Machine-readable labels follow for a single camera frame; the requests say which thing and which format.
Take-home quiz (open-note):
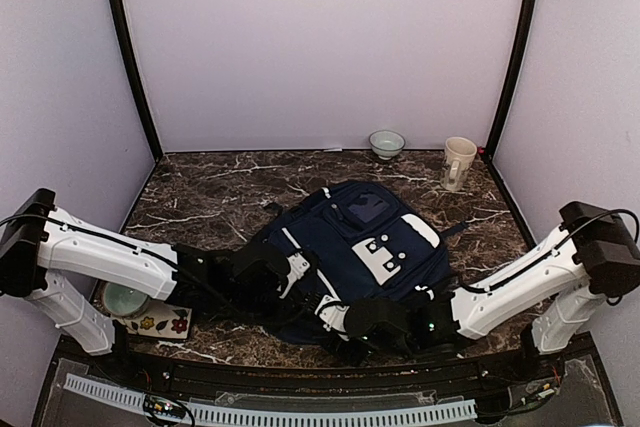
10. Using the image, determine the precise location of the celadon cup on plate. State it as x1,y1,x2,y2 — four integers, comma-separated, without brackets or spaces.
102,283,150,318

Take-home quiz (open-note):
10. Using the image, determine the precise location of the cream coral pattern mug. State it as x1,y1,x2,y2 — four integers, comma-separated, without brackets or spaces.
441,137,477,192

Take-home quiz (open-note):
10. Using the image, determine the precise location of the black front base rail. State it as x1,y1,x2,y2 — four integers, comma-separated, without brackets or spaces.
49,334,596,403

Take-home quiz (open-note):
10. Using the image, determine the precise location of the small celadon bowl at back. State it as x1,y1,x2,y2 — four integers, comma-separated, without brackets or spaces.
369,130,406,160

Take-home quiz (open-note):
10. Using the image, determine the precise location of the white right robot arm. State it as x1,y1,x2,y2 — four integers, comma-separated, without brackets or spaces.
317,201,639,381

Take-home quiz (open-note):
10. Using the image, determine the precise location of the white slotted cable duct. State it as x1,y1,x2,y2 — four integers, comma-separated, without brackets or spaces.
63,374,477,426

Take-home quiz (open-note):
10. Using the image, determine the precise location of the black enclosure corner post right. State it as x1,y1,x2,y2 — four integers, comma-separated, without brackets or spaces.
484,0,536,162

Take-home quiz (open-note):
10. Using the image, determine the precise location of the black enclosure corner post left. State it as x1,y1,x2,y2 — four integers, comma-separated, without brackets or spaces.
108,0,164,162

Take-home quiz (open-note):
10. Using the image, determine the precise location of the floral square plate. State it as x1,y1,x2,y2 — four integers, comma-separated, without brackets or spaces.
119,304,192,341

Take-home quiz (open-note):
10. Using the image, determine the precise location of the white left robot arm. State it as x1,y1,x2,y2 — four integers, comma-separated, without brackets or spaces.
1,188,320,383

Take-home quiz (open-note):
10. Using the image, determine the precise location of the black enclosure corner post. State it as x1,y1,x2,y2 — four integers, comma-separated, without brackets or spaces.
108,0,164,162
484,0,536,162

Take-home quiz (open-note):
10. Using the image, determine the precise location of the navy blue student backpack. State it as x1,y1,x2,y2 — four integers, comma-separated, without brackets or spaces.
251,180,454,345

